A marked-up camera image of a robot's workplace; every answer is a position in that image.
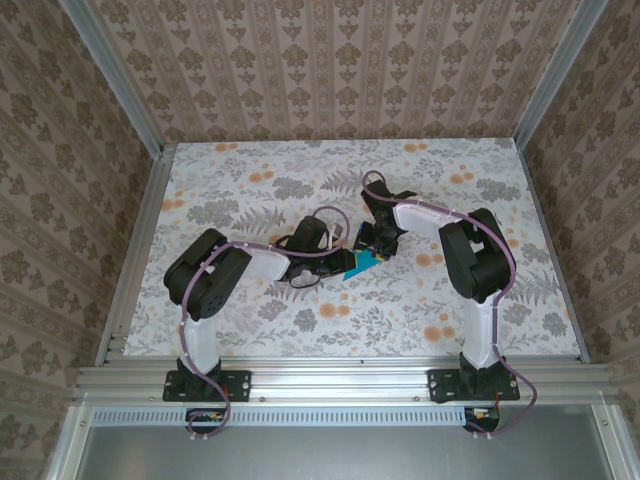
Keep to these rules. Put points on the small black wiring box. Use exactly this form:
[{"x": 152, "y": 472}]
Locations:
[{"x": 482, "y": 420}]

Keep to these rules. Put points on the aluminium frame post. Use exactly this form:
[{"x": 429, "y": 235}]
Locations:
[
  {"x": 560, "y": 70},
  {"x": 115, "y": 80}
]

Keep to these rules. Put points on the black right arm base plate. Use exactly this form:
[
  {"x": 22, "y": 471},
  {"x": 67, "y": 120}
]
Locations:
[{"x": 440, "y": 385}]

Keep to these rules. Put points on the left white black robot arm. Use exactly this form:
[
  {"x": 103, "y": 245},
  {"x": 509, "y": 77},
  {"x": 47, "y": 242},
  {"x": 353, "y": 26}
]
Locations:
[{"x": 265, "y": 262}]

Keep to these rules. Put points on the aluminium mounting rail beam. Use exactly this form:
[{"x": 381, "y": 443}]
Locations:
[{"x": 340, "y": 382}]

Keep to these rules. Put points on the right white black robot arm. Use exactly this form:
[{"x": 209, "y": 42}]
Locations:
[{"x": 417, "y": 215}]

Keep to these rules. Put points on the floral patterned table mat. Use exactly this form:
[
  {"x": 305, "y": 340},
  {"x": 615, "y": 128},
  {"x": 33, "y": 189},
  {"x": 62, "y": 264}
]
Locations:
[{"x": 400, "y": 165}]

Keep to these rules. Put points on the aluminium side rail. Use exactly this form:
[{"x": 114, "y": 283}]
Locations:
[
  {"x": 548, "y": 237},
  {"x": 145, "y": 230}
]

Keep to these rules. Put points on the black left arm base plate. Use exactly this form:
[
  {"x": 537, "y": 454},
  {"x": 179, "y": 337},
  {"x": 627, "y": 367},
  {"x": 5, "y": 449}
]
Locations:
[{"x": 240, "y": 385}]

